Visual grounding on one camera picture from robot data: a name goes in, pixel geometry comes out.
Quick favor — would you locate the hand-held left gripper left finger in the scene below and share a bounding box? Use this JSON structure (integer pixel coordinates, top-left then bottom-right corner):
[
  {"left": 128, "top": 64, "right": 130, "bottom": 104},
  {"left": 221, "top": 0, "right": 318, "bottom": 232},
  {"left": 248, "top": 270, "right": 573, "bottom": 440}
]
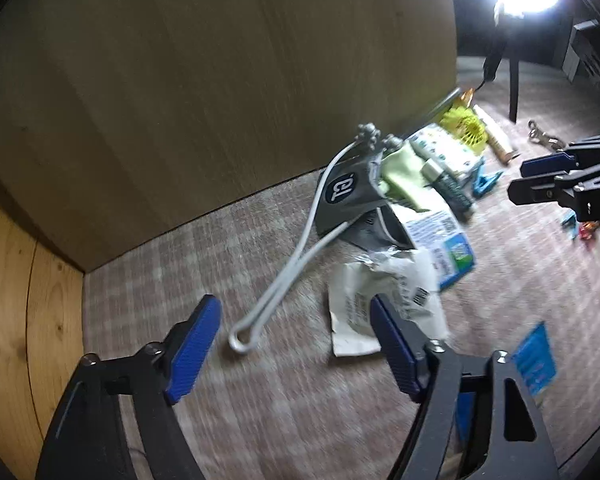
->
[{"left": 35, "top": 295, "right": 223, "bottom": 480}]

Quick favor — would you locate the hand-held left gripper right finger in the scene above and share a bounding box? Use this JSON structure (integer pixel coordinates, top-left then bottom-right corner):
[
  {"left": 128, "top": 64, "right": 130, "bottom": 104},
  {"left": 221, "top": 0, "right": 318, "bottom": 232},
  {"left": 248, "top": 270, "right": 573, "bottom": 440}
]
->
[{"left": 370, "top": 295, "right": 561, "bottom": 480}]

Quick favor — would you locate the yellow handheld fan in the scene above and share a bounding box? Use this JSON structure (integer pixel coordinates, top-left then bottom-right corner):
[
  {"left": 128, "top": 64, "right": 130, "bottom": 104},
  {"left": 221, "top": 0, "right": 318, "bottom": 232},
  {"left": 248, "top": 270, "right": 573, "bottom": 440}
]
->
[{"left": 440, "top": 102, "right": 487, "bottom": 155}]

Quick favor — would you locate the blue plastic clip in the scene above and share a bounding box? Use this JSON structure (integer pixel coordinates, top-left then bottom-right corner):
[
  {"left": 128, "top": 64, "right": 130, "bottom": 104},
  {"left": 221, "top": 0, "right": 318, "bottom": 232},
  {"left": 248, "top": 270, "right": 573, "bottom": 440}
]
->
[{"left": 470, "top": 170, "right": 503, "bottom": 197}]

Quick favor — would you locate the cream tube with tan cap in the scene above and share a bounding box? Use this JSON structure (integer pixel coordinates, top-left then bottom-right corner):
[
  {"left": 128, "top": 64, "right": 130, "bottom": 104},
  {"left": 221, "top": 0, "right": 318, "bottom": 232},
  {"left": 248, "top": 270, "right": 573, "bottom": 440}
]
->
[{"left": 472, "top": 105, "right": 518, "bottom": 166}]

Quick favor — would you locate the black chair leg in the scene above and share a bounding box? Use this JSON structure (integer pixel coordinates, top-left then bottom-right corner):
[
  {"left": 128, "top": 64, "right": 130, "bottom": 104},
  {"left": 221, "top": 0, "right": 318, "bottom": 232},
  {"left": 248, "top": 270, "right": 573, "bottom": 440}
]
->
[{"left": 507, "top": 57, "right": 523, "bottom": 123}]

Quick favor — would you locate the white charging cable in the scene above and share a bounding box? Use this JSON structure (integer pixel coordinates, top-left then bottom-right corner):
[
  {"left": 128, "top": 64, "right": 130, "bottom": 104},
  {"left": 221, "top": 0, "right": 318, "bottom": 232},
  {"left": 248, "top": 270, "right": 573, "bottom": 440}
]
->
[{"left": 228, "top": 141, "right": 376, "bottom": 356}]

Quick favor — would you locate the dark green tube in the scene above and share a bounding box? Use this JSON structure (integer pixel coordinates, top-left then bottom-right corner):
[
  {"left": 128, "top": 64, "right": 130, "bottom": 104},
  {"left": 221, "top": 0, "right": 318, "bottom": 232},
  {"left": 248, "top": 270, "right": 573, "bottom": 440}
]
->
[{"left": 422, "top": 157, "right": 476, "bottom": 221}]

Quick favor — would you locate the blue wipes packet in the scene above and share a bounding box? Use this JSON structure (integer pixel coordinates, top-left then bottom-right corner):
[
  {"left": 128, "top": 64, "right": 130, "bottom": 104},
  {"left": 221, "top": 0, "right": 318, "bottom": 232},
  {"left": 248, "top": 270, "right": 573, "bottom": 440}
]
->
[{"left": 455, "top": 321, "right": 558, "bottom": 448}]

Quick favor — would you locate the light green cloth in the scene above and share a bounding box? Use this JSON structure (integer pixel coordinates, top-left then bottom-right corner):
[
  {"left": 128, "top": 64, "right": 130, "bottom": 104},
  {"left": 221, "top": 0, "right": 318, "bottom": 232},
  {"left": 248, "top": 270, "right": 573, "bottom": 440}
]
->
[{"left": 380, "top": 147, "right": 448, "bottom": 213}]

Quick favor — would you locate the plaid cloth desktop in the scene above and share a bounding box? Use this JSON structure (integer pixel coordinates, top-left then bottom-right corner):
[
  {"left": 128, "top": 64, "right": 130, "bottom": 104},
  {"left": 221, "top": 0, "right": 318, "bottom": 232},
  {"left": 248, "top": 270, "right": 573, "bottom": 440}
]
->
[{"left": 82, "top": 60, "right": 600, "bottom": 480}]

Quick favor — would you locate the white patterned tissue pack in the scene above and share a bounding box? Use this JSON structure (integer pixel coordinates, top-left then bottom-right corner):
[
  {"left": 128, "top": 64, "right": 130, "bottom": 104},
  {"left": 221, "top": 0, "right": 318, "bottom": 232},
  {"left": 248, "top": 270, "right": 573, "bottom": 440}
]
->
[{"left": 407, "top": 124, "right": 483, "bottom": 178}]

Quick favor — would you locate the grey foil pouch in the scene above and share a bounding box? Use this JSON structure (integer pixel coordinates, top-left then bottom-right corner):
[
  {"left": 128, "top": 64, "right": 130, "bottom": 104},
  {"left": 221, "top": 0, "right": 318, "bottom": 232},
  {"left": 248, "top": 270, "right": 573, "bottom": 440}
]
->
[{"left": 315, "top": 152, "right": 416, "bottom": 251}]

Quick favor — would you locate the crumpled white paper wrapper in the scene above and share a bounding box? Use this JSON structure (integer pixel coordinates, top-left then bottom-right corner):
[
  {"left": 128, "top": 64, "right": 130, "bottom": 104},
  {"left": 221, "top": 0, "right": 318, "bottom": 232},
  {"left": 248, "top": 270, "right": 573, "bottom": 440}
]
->
[{"left": 328, "top": 247, "right": 448, "bottom": 357}]

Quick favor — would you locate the metal ball cluster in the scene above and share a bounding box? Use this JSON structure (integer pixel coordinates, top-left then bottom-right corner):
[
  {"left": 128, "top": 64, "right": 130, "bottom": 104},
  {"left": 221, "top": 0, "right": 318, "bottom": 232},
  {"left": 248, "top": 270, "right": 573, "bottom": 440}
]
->
[{"left": 352, "top": 122, "right": 403, "bottom": 153}]

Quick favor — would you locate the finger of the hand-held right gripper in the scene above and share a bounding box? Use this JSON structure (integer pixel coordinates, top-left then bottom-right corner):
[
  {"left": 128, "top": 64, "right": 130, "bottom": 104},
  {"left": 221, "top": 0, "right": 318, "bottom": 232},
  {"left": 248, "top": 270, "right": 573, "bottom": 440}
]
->
[
  {"left": 507, "top": 160, "right": 600, "bottom": 223},
  {"left": 520, "top": 131, "right": 600, "bottom": 181}
]

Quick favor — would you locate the white and blue card package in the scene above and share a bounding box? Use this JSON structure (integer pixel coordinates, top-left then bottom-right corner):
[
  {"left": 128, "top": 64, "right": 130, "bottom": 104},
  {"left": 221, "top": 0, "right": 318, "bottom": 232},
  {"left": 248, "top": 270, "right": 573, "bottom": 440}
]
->
[{"left": 402, "top": 209, "right": 477, "bottom": 291}]

